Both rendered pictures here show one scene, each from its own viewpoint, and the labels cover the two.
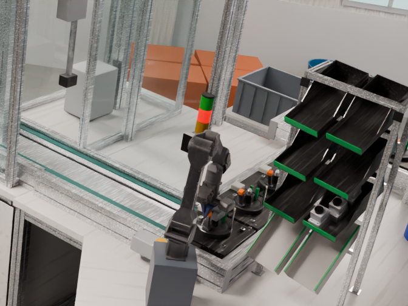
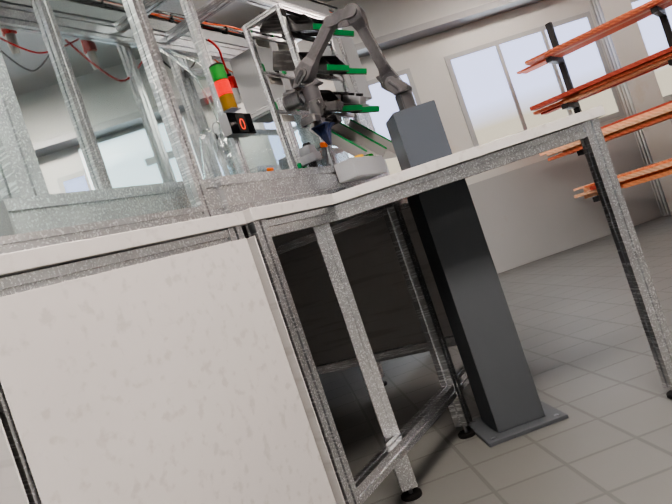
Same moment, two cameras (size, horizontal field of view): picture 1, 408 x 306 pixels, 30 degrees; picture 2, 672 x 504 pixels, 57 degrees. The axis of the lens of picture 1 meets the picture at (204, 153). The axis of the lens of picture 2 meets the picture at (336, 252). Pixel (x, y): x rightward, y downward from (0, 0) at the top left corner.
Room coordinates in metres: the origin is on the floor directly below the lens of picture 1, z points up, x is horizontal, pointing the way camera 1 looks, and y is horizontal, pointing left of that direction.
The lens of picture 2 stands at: (2.32, 2.03, 0.71)
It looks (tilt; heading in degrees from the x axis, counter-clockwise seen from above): 0 degrees down; 274
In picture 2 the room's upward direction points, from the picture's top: 19 degrees counter-clockwise
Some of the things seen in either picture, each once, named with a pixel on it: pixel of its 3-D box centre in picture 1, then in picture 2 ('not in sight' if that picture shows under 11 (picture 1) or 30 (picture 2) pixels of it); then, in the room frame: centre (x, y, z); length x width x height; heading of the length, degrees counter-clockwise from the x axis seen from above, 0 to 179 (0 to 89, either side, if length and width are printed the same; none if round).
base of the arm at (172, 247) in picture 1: (177, 246); (405, 103); (2.09, 0.02, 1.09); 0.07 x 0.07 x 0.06; 9
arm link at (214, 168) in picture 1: (214, 170); (311, 91); (2.37, -0.05, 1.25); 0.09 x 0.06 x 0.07; 165
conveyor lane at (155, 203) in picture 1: (149, 208); not in sight; (2.60, 0.17, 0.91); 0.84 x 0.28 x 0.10; 63
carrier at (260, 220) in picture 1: (248, 196); not in sight; (2.67, -0.21, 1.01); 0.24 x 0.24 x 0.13; 63
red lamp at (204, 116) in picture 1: (204, 114); (223, 88); (2.64, 0.03, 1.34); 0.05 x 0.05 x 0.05
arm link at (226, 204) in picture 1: (210, 189); (318, 112); (2.37, -0.05, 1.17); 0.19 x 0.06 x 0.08; 62
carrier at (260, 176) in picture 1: (275, 177); not in sight; (2.89, -0.32, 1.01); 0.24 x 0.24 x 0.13; 63
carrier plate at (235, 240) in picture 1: (212, 231); not in sight; (2.44, -0.09, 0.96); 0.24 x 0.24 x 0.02; 63
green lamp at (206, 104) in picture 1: (206, 102); (218, 74); (2.64, 0.03, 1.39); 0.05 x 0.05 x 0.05
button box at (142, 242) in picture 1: (159, 250); (361, 168); (2.29, 0.09, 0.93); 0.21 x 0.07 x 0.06; 63
